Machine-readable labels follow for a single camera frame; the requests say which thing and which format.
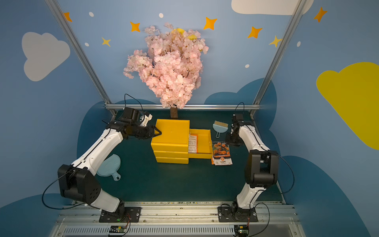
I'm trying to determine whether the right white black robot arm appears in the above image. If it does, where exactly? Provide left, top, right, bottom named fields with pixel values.
left=226, top=114, right=279, bottom=214

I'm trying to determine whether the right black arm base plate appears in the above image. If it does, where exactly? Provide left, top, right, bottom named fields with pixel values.
left=217, top=205, right=258, bottom=223

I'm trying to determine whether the left circuit board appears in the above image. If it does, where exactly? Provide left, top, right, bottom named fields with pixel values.
left=109, top=226, right=127, bottom=234

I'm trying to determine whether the aluminium frame rail back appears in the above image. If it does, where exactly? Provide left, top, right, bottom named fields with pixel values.
left=105, top=103, right=261, bottom=112

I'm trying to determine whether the orange flower seed bag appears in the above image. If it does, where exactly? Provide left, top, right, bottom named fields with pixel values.
left=212, top=141, right=233, bottom=166

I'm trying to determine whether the light blue hand brush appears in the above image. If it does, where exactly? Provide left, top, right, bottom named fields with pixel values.
left=212, top=120, right=229, bottom=138

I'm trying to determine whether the yellow drawer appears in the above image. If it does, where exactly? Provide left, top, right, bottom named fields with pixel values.
left=189, top=129, right=213, bottom=160

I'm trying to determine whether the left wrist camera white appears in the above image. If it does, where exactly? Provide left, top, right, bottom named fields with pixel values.
left=139, top=112, right=153, bottom=127

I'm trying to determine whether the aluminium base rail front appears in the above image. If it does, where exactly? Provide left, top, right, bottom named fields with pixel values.
left=50, top=201, right=306, bottom=237

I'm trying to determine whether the light blue dustpan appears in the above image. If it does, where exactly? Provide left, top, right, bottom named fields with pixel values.
left=97, top=154, right=121, bottom=181

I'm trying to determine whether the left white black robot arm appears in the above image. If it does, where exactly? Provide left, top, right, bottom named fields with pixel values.
left=58, top=120, right=162, bottom=213

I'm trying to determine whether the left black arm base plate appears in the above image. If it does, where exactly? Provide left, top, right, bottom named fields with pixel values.
left=99, top=206, right=142, bottom=223

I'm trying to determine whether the right circuit board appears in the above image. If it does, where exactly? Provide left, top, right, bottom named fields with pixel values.
left=234, top=225, right=249, bottom=237

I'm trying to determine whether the pink blossom artificial tree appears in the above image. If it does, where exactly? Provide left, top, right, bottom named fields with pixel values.
left=123, top=23, right=209, bottom=119

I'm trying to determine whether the yellow drawer cabinet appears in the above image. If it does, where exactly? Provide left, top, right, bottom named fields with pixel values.
left=151, top=119, right=190, bottom=165

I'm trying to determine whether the circuit board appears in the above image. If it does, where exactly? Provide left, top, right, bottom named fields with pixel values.
left=109, top=226, right=127, bottom=234
left=234, top=225, right=249, bottom=237

